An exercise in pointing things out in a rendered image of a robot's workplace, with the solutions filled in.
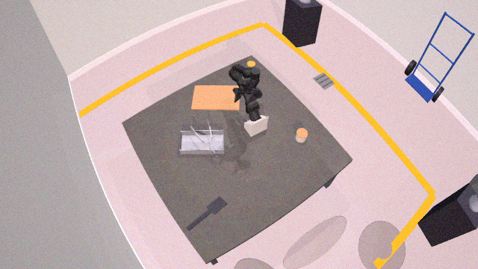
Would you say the light wooden board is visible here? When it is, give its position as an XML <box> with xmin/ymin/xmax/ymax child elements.
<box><xmin>191</xmin><ymin>85</ymin><xmax>240</xmax><ymax>111</ymax></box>

